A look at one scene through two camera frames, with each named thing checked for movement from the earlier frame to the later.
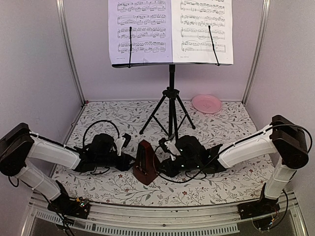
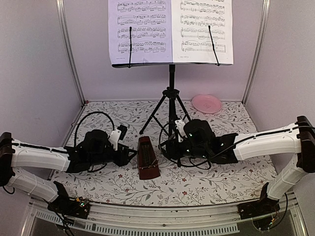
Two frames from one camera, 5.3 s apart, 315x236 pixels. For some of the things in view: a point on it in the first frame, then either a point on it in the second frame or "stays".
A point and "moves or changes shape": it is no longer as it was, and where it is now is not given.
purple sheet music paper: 151,21 stays
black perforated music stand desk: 129,65 stays
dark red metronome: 146,167 moves or changes shape
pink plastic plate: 206,103 stays
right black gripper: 170,170 to 173,152
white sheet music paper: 191,40 stays
